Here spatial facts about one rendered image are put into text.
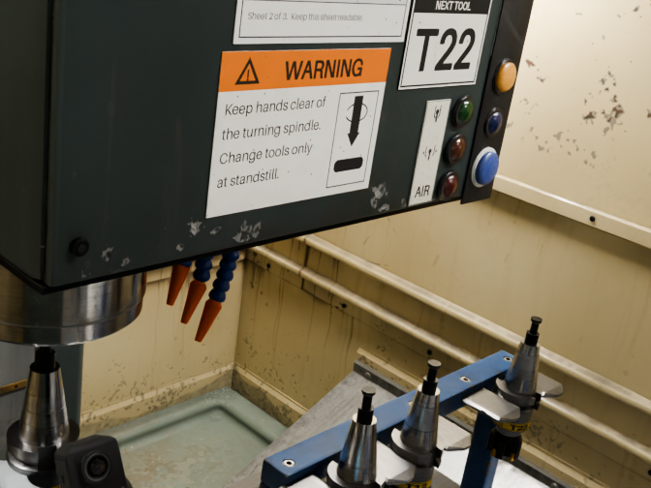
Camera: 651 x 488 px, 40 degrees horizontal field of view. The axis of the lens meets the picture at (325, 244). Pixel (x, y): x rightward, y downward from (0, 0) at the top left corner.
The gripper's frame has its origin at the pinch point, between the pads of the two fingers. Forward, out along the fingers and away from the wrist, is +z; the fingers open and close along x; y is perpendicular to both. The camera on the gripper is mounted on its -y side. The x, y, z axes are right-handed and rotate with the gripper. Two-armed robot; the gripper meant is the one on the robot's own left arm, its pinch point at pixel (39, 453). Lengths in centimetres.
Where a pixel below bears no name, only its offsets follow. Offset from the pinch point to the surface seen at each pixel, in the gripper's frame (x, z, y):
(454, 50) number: 25, -18, -41
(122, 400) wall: 55, 90, 62
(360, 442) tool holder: 30.3, -10.7, 1.4
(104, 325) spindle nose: 1.5, -8.7, -17.3
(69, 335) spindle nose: -1.4, -8.7, -17.1
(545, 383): 70, -5, 7
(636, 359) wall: 101, -1, 13
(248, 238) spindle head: 5.6, -20.8, -29.2
